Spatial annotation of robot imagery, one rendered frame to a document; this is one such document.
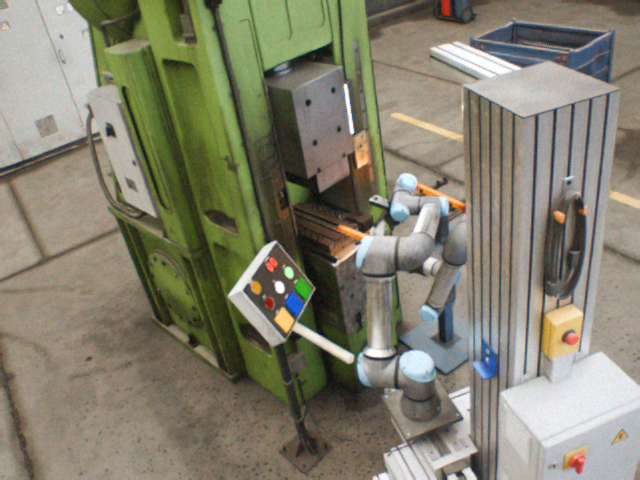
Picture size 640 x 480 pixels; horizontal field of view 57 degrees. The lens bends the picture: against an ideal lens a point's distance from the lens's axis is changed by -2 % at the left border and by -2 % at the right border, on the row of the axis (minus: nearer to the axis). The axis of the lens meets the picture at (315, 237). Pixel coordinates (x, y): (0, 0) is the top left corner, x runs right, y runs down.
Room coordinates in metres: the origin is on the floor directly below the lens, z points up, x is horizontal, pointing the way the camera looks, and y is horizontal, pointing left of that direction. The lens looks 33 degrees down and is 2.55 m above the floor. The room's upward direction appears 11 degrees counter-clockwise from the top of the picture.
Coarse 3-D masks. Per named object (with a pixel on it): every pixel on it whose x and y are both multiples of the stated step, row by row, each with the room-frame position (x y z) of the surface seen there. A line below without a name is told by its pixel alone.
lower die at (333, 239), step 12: (300, 204) 2.76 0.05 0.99; (300, 216) 2.63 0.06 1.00; (324, 216) 2.59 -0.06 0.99; (300, 228) 2.54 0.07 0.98; (312, 228) 2.51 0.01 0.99; (324, 228) 2.49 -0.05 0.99; (324, 240) 2.39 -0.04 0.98; (336, 240) 2.37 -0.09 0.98; (348, 240) 2.42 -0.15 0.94; (336, 252) 2.36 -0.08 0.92
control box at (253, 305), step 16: (256, 256) 2.09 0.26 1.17; (272, 256) 2.05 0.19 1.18; (288, 256) 2.11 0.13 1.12; (256, 272) 1.94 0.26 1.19; (272, 272) 1.99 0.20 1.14; (240, 288) 1.85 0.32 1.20; (272, 288) 1.92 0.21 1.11; (288, 288) 1.97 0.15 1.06; (240, 304) 1.83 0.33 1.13; (256, 304) 1.82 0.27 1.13; (304, 304) 1.96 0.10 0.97; (256, 320) 1.81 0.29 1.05; (272, 320) 1.81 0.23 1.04; (272, 336) 1.79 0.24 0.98
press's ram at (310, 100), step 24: (288, 72) 2.54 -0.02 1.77; (312, 72) 2.49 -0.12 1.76; (336, 72) 2.47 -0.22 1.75; (288, 96) 2.33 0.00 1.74; (312, 96) 2.37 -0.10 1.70; (336, 96) 2.45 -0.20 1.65; (288, 120) 2.35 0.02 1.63; (312, 120) 2.36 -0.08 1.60; (336, 120) 2.44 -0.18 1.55; (288, 144) 2.37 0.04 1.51; (312, 144) 2.34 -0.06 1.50; (336, 144) 2.43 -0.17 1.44; (288, 168) 2.40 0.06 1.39; (312, 168) 2.33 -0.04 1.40
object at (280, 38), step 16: (256, 0) 2.44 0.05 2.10; (272, 0) 2.49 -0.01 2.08; (288, 0) 2.53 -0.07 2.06; (304, 0) 2.60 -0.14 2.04; (320, 0) 2.65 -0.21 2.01; (256, 16) 2.42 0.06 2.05; (272, 16) 2.48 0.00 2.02; (288, 16) 2.53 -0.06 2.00; (304, 16) 2.59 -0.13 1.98; (320, 16) 2.64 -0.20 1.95; (256, 32) 2.42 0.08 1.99; (272, 32) 2.47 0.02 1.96; (288, 32) 2.52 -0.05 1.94; (304, 32) 2.58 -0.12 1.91; (320, 32) 2.62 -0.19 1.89; (272, 48) 2.45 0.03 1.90; (288, 48) 2.50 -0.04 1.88; (304, 48) 2.56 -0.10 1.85; (272, 64) 2.44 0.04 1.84
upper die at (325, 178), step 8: (344, 160) 2.45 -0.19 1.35; (328, 168) 2.38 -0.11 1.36; (336, 168) 2.41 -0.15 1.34; (344, 168) 2.44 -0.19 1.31; (288, 176) 2.49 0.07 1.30; (296, 176) 2.45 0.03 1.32; (312, 176) 2.36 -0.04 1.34; (320, 176) 2.35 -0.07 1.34; (328, 176) 2.38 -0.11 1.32; (336, 176) 2.41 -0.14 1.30; (344, 176) 2.44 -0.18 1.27; (296, 184) 2.46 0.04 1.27; (304, 184) 2.41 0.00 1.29; (312, 184) 2.37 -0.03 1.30; (320, 184) 2.35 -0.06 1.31; (328, 184) 2.37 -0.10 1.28
